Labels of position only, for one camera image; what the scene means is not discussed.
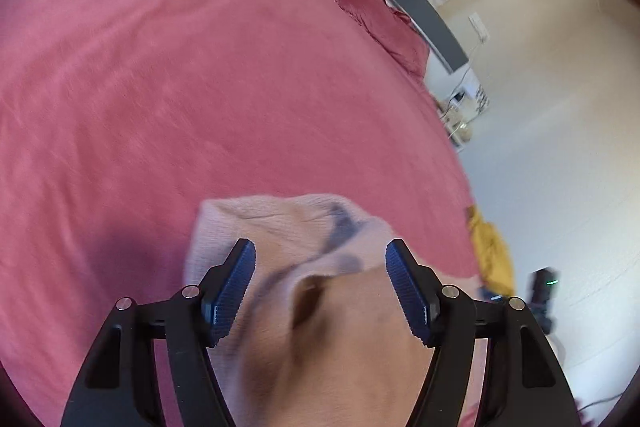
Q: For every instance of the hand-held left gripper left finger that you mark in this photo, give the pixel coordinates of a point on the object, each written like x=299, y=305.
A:
x=232, y=292

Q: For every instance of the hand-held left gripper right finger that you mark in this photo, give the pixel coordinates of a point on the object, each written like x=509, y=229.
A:
x=407, y=292

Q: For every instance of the pink knit sweater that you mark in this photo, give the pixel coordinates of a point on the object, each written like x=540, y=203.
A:
x=325, y=332

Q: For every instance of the yellow knit garment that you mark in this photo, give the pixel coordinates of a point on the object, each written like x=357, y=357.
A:
x=492, y=252

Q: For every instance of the white floral nightstand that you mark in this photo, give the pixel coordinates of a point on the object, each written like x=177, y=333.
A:
x=472, y=107

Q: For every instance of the pink fleece bed blanket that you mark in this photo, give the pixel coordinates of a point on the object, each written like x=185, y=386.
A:
x=175, y=82

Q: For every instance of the dark pink pillow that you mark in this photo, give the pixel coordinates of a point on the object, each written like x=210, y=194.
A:
x=385, y=22

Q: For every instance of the wall socket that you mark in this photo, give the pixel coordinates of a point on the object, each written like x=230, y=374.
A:
x=478, y=27

